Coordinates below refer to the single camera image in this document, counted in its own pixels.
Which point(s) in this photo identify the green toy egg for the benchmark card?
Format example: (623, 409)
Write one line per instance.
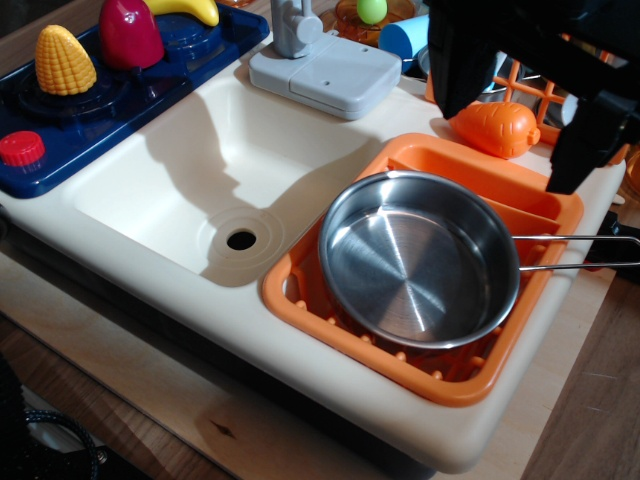
(371, 11)

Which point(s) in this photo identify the red toy pepper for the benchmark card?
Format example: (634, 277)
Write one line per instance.
(129, 35)

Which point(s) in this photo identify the grey toy faucet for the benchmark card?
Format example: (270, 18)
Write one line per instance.
(335, 75)

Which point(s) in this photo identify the yellow toy banana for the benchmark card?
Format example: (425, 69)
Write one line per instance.
(206, 11)

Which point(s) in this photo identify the stainless steel pan wire handle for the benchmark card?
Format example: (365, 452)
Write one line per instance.
(419, 260)

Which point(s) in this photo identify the cream toy sink unit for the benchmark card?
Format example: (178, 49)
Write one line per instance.
(148, 278)

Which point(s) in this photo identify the red stove knob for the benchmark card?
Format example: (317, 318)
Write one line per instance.
(21, 148)

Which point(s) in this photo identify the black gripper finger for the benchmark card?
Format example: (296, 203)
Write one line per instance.
(462, 59)
(599, 129)

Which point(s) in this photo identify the orange toy carrot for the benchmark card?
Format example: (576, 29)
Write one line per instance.
(502, 129)

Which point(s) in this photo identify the yellow toy corn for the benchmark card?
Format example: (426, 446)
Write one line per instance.
(62, 65)

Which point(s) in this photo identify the light blue plastic cup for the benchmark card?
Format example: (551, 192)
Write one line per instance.
(405, 38)

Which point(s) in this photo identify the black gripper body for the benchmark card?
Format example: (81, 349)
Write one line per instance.
(586, 47)

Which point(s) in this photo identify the navy blue toy stove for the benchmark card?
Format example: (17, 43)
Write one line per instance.
(77, 130)

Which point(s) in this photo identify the orange lattice basket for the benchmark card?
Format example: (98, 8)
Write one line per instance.
(516, 111)

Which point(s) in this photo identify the black clamp right edge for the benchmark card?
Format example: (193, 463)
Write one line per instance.
(616, 247)

